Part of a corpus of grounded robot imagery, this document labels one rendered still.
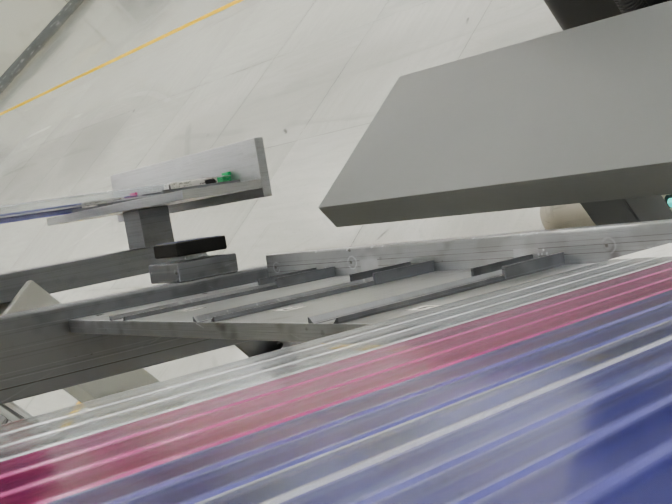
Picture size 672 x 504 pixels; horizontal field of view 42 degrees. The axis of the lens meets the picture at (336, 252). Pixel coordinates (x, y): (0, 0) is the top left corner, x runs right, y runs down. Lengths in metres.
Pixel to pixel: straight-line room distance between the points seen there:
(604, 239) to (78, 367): 0.39
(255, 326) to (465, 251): 0.19
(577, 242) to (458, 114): 0.50
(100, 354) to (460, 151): 0.47
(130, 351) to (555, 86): 0.52
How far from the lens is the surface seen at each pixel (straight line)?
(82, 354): 0.70
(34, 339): 0.68
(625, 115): 0.87
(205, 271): 0.75
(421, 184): 0.97
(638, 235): 0.54
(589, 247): 0.55
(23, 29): 9.00
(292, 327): 0.45
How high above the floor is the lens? 1.08
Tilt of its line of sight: 29 degrees down
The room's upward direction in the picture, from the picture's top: 44 degrees counter-clockwise
